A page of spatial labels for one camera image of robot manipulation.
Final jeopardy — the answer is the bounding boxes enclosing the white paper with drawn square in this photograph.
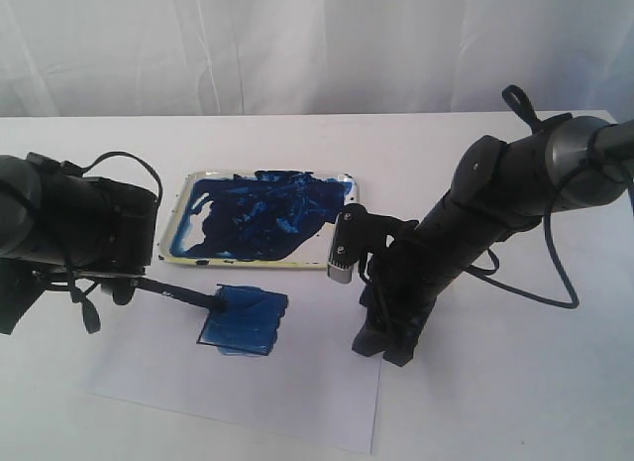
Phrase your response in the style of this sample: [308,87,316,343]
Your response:
[87,271,380,453]

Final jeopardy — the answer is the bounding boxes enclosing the white tray with blue paint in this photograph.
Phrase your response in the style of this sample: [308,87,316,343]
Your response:
[158,170,359,270]

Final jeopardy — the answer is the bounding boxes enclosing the white backdrop curtain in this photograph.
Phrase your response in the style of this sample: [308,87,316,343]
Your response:
[1,0,633,120]

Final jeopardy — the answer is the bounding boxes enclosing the black paintbrush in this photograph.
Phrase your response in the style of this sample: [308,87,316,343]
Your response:
[133,278,227,312]

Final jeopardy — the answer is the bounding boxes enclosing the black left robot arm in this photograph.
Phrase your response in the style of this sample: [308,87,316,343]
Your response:
[1,153,163,335]

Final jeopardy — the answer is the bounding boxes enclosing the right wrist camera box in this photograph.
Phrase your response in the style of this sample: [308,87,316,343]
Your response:
[327,203,368,285]

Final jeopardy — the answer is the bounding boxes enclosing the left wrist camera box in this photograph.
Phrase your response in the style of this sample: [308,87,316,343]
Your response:
[98,269,146,306]

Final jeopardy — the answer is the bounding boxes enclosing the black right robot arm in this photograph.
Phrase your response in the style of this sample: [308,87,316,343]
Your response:
[353,114,633,366]

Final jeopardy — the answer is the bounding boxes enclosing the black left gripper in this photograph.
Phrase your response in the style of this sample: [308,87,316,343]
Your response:
[0,256,115,336]

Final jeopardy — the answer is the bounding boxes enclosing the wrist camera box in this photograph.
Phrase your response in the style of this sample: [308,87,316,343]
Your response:
[327,203,368,285]
[98,269,146,306]

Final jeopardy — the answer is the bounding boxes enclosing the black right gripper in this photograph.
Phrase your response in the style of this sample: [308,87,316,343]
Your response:
[352,198,511,367]

